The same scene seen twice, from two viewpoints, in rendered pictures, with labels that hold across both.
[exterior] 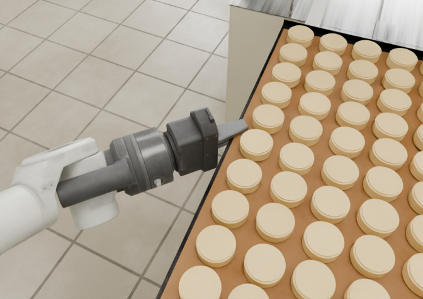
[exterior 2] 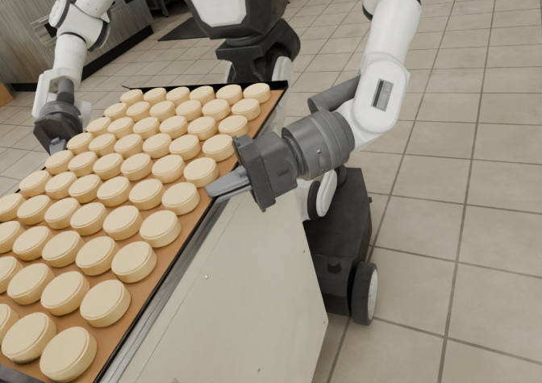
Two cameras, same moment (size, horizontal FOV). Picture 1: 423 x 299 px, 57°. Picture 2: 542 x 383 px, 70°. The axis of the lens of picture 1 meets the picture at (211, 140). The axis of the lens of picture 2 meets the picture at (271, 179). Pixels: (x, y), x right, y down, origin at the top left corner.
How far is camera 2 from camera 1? 84 cm
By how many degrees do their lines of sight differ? 89
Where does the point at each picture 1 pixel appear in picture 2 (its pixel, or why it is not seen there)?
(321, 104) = (114, 215)
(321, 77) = (92, 252)
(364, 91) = (56, 241)
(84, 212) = not seen: hidden behind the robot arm
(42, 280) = not seen: outside the picture
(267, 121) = (181, 186)
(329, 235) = (168, 124)
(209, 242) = (249, 104)
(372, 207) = (129, 143)
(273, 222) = (202, 122)
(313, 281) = (188, 105)
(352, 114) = (89, 210)
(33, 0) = not seen: outside the picture
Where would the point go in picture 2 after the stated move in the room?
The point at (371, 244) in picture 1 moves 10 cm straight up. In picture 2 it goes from (143, 126) to (118, 77)
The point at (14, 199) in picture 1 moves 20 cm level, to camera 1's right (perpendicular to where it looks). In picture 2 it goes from (376, 40) to (250, 69)
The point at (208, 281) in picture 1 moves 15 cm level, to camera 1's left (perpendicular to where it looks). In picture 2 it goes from (250, 91) to (330, 73)
